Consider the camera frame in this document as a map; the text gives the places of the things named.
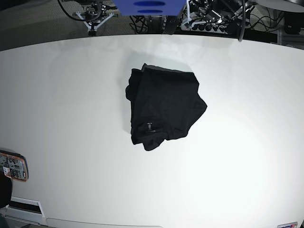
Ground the black chair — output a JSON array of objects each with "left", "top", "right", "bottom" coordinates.
[{"left": 0, "top": 174, "right": 13, "bottom": 208}]

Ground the sticker label card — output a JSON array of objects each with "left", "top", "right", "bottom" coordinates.
[{"left": 277, "top": 222, "right": 298, "bottom": 228}]

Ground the blue plastic box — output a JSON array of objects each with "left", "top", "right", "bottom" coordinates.
[{"left": 113, "top": 0, "right": 186, "bottom": 16}]

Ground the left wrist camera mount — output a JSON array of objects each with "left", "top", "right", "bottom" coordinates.
[{"left": 181, "top": 0, "right": 206, "bottom": 29}]

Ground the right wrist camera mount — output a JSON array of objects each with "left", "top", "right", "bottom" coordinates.
[{"left": 72, "top": 9, "right": 118, "bottom": 36}]

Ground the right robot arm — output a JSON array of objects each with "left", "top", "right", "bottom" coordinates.
[{"left": 57, "top": 0, "right": 117, "bottom": 22}]

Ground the black remote control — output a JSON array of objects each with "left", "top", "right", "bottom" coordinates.
[{"left": 162, "top": 16, "right": 180, "bottom": 35}]

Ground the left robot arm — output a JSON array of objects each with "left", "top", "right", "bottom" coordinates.
[{"left": 186, "top": 0, "right": 254, "bottom": 42}]

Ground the white power strip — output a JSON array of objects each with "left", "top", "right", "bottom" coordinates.
[{"left": 180, "top": 24, "right": 228, "bottom": 34}]

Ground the black T-shirt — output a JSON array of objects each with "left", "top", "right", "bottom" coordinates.
[{"left": 125, "top": 64, "right": 208, "bottom": 151}]

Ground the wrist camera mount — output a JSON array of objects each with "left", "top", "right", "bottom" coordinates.
[
  {"left": 181, "top": 0, "right": 206, "bottom": 29},
  {"left": 72, "top": 9, "right": 118, "bottom": 36}
]

